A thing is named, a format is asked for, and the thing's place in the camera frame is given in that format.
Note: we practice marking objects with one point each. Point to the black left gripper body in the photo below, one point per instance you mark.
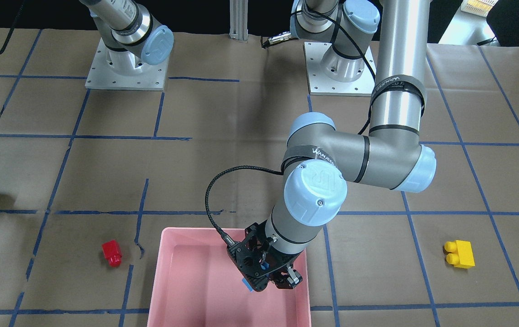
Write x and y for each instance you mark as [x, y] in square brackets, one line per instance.
[285, 277]

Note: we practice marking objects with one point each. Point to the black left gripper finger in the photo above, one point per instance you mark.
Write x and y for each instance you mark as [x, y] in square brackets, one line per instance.
[280, 280]
[294, 278]

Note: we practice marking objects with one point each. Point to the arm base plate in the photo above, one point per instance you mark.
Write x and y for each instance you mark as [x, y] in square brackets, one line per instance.
[112, 70]
[332, 75]

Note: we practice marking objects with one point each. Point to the brown paper table cover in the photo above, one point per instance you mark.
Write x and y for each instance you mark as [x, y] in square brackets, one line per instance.
[81, 167]

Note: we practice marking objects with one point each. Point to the aluminium frame post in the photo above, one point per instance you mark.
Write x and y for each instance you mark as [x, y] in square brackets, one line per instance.
[238, 17]

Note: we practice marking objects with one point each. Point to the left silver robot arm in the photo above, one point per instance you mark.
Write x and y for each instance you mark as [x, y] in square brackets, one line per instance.
[320, 161]

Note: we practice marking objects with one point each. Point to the yellow toy block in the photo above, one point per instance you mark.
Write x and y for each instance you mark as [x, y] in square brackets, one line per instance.
[459, 254]

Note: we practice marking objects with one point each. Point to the pink plastic box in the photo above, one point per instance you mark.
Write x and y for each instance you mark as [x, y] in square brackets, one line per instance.
[197, 285]

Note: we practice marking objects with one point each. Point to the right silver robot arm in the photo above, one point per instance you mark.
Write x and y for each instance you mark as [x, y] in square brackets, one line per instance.
[123, 25]

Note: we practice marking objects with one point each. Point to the blue toy block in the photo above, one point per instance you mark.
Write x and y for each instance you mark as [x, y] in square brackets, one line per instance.
[256, 277]

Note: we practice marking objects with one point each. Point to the red toy block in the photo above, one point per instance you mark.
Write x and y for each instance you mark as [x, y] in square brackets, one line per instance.
[112, 253]

